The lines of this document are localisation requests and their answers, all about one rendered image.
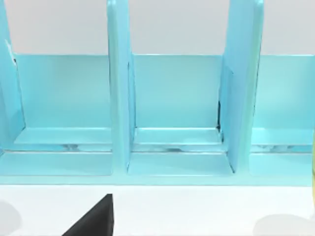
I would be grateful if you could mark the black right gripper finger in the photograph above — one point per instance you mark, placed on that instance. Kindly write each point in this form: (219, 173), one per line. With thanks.
(101, 218)

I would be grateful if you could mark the light blue rack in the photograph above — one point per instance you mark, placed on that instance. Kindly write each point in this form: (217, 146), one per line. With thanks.
(172, 98)

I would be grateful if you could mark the yellow green book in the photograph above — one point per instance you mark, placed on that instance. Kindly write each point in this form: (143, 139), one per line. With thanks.
(313, 172)

